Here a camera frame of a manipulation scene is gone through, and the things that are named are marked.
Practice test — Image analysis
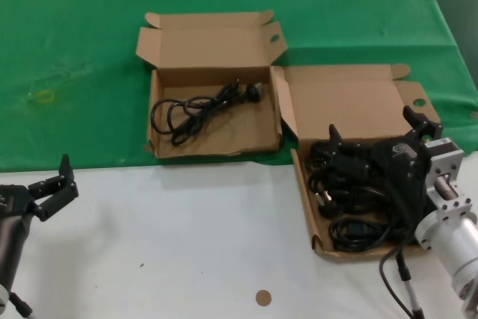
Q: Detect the small yellow-green tape piece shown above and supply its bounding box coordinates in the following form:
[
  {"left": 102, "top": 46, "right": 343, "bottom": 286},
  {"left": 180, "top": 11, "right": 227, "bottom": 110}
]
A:
[{"left": 34, "top": 89, "right": 57, "bottom": 105}]

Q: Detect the grey-tipped right arm connector cable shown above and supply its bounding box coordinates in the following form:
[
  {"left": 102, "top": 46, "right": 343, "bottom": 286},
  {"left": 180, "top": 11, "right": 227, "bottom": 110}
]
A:
[{"left": 394, "top": 250, "right": 426, "bottom": 319}]

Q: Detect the cardboard box, oval flap hole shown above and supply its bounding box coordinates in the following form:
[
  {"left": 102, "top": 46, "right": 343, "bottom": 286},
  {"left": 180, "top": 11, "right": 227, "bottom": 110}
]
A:
[{"left": 134, "top": 10, "right": 288, "bottom": 159}]

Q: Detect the round brown cardboard disc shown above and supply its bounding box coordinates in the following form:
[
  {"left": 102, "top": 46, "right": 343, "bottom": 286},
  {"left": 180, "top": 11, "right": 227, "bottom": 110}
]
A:
[{"left": 255, "top": 289, "right": 273, "bottom": 308}]

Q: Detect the green table cloth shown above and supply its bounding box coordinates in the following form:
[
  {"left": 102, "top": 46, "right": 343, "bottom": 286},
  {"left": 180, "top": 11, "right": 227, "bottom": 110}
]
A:
[{"left": 0, "top": 0, "right": 478, "bottom": 174}]

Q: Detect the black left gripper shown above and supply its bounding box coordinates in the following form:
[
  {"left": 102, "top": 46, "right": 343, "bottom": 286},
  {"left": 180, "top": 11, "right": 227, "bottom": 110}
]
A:
[{"left": 0, "top": 153, "right": 81, "bottom": 225}]

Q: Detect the black power cable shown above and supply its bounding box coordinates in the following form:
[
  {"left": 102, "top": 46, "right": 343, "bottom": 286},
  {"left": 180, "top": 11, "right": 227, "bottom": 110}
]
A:
[
  {"left": 149, "top": 78, "right": 266, "bottom": 146},
  {"left": 315, "top": 186, "right": 393, "bottom": 223},
  {"left": 305, "top": 140, "right": 374, "bottom": 193},
  {"left": 328, "top": 219, "right": 415, "bottom": 253}
]

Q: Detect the right gripper with motor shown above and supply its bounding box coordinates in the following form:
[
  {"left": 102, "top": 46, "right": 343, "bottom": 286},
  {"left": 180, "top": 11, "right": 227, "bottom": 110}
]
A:
[{"left": 326, "top": 105, "right": 478, "bottom": 225}]

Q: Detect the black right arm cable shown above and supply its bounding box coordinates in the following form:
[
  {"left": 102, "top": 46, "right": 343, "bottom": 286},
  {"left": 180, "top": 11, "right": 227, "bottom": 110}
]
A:
[{"left": 378, "top": 238, "right": 416, "bottom": 319}]

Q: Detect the left arm connector cable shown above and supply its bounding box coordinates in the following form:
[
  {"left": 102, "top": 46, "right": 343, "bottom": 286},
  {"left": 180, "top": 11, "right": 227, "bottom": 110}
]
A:
[{"left": 7, "top": 291, "right": 35, "bottom": 319}]

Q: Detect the cardboard box, round flap hole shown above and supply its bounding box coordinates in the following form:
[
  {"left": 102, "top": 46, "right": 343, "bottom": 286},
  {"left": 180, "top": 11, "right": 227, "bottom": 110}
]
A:
[{"left": 270, "top": 64, "right": 441, "bottom": 263}]

